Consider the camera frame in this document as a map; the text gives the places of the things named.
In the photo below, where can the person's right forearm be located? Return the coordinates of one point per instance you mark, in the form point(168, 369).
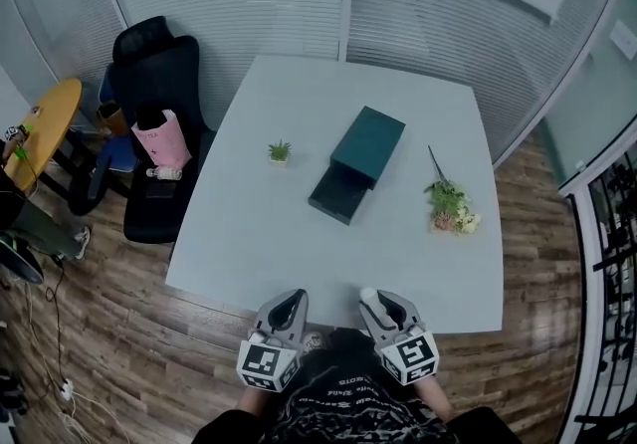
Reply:
point(434, 397)

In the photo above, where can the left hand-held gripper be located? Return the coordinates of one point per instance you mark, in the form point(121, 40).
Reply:
point(264, 362)

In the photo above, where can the blue chair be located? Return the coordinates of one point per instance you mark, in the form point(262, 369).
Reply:
point(119, 158)

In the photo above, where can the white power strip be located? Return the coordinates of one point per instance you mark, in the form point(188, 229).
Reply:
point(66, 389)

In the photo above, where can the green cup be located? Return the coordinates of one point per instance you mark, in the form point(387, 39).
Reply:
point(21, 153)

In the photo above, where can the person's left forearm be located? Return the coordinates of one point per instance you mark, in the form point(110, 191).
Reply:
point(251, 399)

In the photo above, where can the small green potted plant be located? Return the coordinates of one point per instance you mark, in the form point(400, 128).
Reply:
point(279, 151)

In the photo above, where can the black metal rack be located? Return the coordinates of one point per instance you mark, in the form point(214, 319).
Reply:
point(614, 283)

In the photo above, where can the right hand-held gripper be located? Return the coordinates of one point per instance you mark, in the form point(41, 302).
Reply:
point(410, 357)

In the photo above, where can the pink paper bag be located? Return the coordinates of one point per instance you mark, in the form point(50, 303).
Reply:
point(161, 146)

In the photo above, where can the black round stool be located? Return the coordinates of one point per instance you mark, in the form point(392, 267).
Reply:
point(20, 260)

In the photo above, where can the person's black printed shirt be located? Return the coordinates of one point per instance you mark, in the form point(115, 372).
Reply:
point(348, 402)

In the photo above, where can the small white paper sign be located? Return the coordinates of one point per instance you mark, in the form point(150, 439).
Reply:
point(626, 39)

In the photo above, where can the black wallet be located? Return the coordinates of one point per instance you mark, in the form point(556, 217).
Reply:
point(161, 189)

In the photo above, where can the artificial flower bouquet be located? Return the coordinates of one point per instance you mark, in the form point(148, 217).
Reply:
point(450, 205)

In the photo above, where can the round wooden table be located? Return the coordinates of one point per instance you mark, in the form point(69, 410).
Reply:
point(47, 128)

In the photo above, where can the black office chair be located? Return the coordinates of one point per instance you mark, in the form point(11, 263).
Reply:
point(159, 73)

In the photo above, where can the dark green drawer box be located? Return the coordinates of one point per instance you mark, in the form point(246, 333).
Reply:
point(365, 148)

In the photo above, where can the brown bag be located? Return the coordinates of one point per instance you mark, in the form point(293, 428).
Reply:
point(113, 118)

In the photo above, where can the person's white left shoe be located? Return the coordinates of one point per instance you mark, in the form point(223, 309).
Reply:
point(315, 341)

